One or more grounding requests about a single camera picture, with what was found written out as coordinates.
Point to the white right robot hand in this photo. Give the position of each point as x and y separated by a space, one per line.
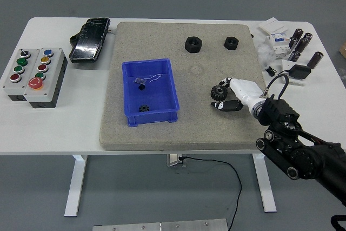
247 90

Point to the large black gear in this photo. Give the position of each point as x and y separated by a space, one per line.
218 93

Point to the small black gear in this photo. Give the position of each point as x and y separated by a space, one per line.
144 108

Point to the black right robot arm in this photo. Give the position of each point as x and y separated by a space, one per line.
305 158

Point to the small black hex nut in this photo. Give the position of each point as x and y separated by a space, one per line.
231 43

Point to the large black hex nut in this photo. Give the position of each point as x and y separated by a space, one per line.
194 44

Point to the blue plastic box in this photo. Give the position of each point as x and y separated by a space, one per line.
154 95

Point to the silver table control box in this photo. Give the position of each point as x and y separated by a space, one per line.
173 160

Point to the brown cardboard box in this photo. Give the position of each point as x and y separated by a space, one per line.
343 49

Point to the grey emergency-stop control box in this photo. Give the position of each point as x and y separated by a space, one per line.
51 79

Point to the grey four-button control box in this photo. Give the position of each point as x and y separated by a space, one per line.
10 85

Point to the crumpled clear plastic bag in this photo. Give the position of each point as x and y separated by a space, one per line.
265 53

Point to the white square panel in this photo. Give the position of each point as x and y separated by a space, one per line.
287 64

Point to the white circuit breaker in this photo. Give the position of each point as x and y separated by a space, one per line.
279 45

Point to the black power adapter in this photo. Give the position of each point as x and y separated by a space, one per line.
300 72

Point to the dark cylindrical capacitor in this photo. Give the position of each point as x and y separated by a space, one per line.
293 43
316 59
307 37
295 56
302 45
298 33

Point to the grey-brown foam mat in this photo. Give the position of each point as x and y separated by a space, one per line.
189 131

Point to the white table leg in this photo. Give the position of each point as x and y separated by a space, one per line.
267 193
75 187

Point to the small black cube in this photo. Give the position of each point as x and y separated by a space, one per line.
142 88

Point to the small clear plastic bag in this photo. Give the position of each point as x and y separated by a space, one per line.
139 80

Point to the silver metal plate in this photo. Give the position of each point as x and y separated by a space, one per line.
159 226

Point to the black flat electronic device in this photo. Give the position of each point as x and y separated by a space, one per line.
87 41

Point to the white wall switch plate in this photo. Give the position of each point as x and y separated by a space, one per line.
273 25

